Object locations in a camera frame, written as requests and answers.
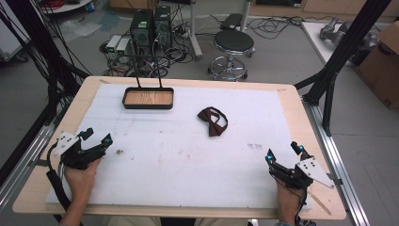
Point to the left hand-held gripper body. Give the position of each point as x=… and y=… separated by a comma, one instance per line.
x=75, y=153

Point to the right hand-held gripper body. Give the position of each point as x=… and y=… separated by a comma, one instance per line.
x=298, y=175

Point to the black tray with wooden bottom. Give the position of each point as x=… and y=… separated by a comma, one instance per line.
x=148, y=98

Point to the dark red bow tie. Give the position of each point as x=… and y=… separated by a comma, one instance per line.
x=214, y=121

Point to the person's left hand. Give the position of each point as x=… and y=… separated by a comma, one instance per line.
x=81, y=179

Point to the person's right hand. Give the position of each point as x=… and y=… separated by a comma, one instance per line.
x=288, y=201

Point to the wooden stick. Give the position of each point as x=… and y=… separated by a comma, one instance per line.
x=319, y=202

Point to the white foam mat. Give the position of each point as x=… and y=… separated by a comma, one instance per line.
x=175, y=147

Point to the small white power box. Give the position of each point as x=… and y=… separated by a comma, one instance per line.
x=122, y=47
x=113, y=44

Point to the black round stool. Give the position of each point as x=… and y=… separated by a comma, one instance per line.
x=231, y=54

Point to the white platform board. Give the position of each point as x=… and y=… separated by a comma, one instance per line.
x=323, y=40

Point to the brown cardboard box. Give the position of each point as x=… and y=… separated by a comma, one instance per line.
x=380, y=67

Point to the black computer tower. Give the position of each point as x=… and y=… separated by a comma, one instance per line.
x=162, y=26
x=141, y=29

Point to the black flat box on floor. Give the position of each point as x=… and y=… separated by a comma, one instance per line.
x=231, y=21

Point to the black metal frame stand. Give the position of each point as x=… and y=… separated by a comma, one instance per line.
x=47, y=56
x=338, y=56

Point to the white table leg post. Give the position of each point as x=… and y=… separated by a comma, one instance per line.
x=195, y=31

